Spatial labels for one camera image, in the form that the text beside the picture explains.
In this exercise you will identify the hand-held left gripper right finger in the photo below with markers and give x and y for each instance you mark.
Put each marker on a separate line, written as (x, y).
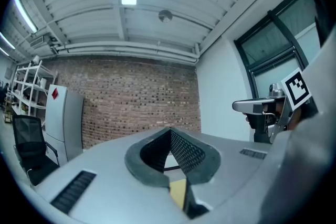
(225, 165)

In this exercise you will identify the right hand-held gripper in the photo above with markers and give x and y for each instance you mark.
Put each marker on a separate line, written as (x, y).
(296, 89)

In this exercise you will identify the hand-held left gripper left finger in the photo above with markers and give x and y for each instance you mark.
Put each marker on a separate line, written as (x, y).
(110, 165)

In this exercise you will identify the person's right forearm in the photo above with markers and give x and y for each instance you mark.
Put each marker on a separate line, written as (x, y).
(294, 120)

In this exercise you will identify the square wooden table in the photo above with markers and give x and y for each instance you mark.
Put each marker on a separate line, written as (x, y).
(177, 191)

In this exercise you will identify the grey refrigerator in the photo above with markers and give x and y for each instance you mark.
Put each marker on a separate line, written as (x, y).
(61, 118)

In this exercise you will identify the black framed window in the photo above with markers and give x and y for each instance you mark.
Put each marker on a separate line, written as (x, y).
(270, 42)

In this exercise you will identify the black mesh office chair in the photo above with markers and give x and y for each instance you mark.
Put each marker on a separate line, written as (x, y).
(29, 144)

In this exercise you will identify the red diamond sticker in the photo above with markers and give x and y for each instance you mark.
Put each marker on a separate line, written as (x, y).
(54, 93)

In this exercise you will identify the white metal shelf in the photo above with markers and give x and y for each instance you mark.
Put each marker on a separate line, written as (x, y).
(29, 86)

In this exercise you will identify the round ceiling dome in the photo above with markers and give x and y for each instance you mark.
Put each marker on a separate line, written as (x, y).
(165, 16)

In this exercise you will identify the ceiling air conditioner unit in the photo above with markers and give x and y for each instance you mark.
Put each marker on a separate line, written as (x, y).
(36, 41)

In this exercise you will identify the silver fisheye camera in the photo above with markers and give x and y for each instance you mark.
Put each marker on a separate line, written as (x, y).
(275, 90)

